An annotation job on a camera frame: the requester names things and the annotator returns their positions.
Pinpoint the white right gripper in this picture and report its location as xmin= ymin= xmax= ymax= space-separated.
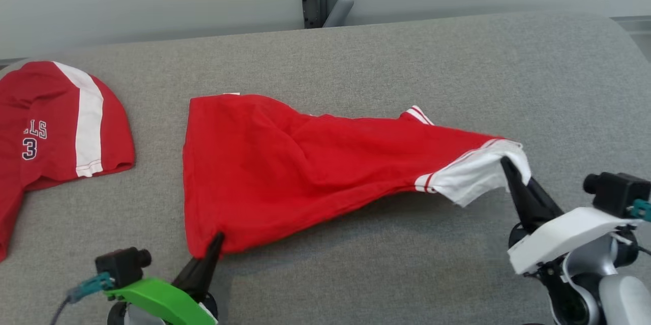
xmin=501 ymin=156 xmax=642 ymax=276

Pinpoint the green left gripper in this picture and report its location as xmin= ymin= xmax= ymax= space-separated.
xmin=106 ymin=232 xmax=226 ymax=325

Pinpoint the red jersey with white trim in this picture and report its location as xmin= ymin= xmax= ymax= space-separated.
xmin=182 ymin=92 xmax=532 ymax=260

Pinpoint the red numbered jersey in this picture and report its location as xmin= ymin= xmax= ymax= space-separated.
xmin=0 ymin=61 xmax=136 ymax=263

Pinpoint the left camera cable teal plug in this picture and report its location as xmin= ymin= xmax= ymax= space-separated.
xmin=51 ymin=272 xmax=115 ymax=325

